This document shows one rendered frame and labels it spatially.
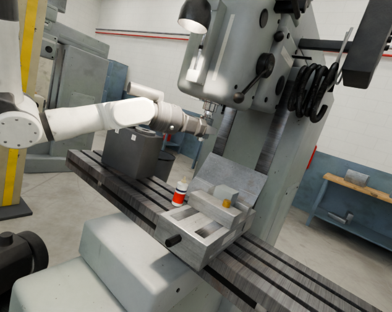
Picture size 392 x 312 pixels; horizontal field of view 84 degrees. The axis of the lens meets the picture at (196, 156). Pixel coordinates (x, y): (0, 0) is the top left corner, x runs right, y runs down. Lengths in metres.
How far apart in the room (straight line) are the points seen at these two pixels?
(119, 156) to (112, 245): 0.42
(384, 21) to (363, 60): 0.11
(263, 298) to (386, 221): 4.42
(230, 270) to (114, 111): 0.48
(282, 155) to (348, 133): 3.86
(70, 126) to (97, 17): 10.27
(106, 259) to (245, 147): 0.72
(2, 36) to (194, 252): 0.53
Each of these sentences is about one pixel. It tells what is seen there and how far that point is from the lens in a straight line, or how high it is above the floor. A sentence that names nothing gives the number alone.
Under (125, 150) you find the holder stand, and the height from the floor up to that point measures 1.03.
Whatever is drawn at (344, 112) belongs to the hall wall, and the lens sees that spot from 4.88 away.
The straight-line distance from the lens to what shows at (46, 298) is 0.75.
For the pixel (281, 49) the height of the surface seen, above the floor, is 1.53.
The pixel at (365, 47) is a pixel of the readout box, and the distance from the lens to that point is 0.87.
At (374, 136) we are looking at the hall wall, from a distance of 4.83.
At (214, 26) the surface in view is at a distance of 0.66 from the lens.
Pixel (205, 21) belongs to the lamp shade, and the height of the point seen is 1.46.
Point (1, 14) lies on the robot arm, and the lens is 0.50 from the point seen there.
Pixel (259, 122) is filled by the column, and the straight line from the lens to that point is 1.05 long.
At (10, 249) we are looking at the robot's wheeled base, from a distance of 1.09.
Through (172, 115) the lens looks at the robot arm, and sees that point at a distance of 0.62.
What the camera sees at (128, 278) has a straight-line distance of 0.66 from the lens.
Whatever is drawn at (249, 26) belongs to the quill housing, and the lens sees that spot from 0.66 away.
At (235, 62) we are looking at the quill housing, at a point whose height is 1.41.
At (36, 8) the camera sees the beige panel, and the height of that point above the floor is 1.63.
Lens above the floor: 1.27
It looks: 11 degrees down
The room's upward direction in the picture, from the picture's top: 17 degrees clockwise
